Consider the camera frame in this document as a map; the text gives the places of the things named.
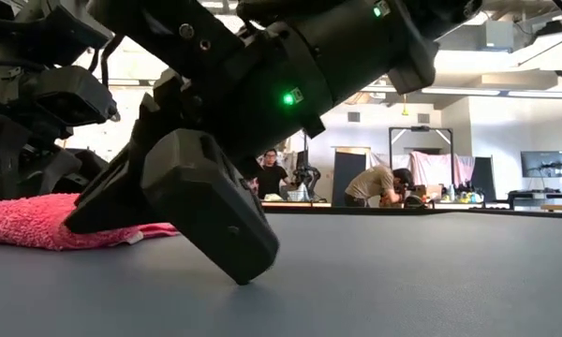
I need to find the black metal frame stand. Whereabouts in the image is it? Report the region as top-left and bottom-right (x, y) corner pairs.
(388, 125), (454, 202)

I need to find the long ceiling light strip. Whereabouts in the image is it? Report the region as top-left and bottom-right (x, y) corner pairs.
(362, 86), (562, 99)

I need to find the grey-blue table mat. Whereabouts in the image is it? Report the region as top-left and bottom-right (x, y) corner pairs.
(0, 212), (562, 337)

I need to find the pink draped cloth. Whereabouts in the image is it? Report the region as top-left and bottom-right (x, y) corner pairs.
(409, 150), (477, 188)

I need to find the black background table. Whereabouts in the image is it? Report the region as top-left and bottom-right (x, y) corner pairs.
(508, 189), (562, 212)

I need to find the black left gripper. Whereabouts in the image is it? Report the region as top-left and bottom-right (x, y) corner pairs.
(0, 65), (109, 203)

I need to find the white basket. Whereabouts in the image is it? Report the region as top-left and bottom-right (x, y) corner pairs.
(288, 184), (310, 202)

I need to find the person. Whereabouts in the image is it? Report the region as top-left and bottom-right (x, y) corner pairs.
(255, 148), (291, 201)
(344, 164), (416, 209)

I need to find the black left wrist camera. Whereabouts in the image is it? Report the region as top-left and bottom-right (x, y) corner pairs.
(30, 65), (120, 128)

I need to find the pink towel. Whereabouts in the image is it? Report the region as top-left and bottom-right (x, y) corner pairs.
(0, 192), (179, 252)

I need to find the dark blue panel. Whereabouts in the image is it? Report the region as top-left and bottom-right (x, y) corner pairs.
(332, 150), (367, 207)

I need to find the black metal table frame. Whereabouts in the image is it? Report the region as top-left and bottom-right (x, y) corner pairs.
(260, 205), (562, 220)

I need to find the black computer monitor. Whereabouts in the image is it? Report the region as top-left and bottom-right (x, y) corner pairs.
(520, 150), (562, 179)

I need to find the black upright panel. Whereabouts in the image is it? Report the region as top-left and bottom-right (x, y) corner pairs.
(470, 156), (496, 202)

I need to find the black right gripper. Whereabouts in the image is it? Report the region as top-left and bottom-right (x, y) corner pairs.
(64, 69), (281, 286)

